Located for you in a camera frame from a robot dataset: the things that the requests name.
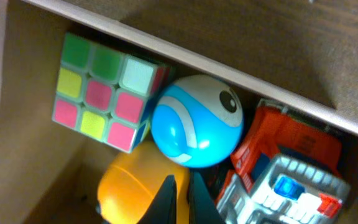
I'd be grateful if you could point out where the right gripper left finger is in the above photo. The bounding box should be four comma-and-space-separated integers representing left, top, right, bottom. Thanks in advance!
138, 175, 177, 224

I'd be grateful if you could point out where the grey red toy truck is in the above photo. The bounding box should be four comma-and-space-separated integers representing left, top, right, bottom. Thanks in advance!
216, 99, 351, 224

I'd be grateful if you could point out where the open pink cardboard box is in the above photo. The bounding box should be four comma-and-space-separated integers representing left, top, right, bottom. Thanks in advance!
0, 1, 358, 223

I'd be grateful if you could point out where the yellow rubber animal toy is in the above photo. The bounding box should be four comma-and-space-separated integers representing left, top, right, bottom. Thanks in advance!
97, 141, 190, 223

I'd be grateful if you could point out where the colourful puzzle cube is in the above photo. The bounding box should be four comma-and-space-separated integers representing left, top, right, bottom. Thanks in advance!
52, 32, 174, 153

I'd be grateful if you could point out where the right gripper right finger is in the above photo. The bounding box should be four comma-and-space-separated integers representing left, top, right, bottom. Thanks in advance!
188, 172, 225, 224

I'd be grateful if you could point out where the blue toy ball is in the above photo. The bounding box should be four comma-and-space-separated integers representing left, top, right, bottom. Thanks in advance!
151, 75, 245, 168

